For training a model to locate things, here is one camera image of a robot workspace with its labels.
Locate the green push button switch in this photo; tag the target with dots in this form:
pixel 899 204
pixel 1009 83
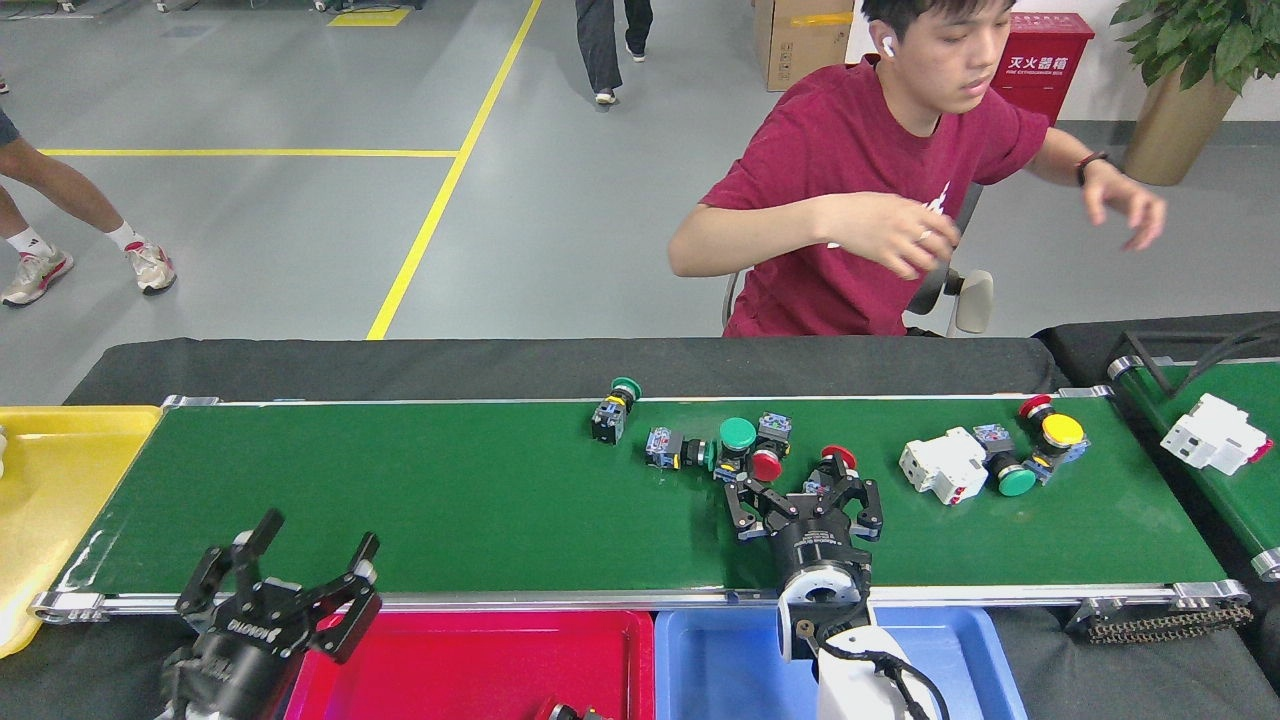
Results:
pixel 607 422
pixel 738 434
pixel 1017 482

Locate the brown cardboard box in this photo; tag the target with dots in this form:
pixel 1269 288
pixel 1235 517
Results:
pixel 800 45

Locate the red push button switch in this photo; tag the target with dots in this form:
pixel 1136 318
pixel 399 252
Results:
pixel 565 713
pixel 1035 404
pixel 767 467
pixel 839 458

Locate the person's left hand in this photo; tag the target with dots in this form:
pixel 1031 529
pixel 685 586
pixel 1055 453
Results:
pixel 1125 200

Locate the yellow push button switch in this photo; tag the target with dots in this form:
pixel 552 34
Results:
pixel 1062 431

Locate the long green conveyor belt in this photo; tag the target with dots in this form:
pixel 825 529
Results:
pixel 450 500

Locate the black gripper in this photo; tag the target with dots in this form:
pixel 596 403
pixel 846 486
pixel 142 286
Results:
pixel 815 545
pixel 240 650

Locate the yellow plastic tray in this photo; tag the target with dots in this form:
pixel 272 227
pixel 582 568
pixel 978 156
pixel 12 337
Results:
pixel 60 500

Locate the white circuit breaker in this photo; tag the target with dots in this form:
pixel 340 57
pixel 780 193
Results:
pixel 940 465
pixel 1210 435

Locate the red fire extinguisher cabinet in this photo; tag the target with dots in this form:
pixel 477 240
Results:
pixel 1045 85

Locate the person's right hand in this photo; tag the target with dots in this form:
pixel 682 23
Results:
pixel 890 230

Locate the gold plant pot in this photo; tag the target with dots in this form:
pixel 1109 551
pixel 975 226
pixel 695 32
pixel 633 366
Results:
pixel 1175 130

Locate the black wristwatch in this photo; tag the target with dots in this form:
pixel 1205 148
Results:
pixel 1090 167

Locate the person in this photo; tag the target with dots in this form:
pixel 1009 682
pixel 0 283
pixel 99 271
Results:
pixel 60 188
pixel 600 40
pixel 830 150

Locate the green leafy plant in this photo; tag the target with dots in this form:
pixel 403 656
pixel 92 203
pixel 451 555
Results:
pixel 1200 40

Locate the red plastic tray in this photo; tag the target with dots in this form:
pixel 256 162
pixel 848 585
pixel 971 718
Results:
pixel 480 670

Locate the blue plastic tray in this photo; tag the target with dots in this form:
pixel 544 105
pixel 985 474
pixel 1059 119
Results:
pixel 720 670

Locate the black metal frame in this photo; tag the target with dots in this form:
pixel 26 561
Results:
pixel 1145 368

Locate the person's left forearm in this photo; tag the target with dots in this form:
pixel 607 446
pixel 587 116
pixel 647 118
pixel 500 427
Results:
pixel 1055 155

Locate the narrow green conveyor belt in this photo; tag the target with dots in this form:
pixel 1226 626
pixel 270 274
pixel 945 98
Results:
pixel 1245 510

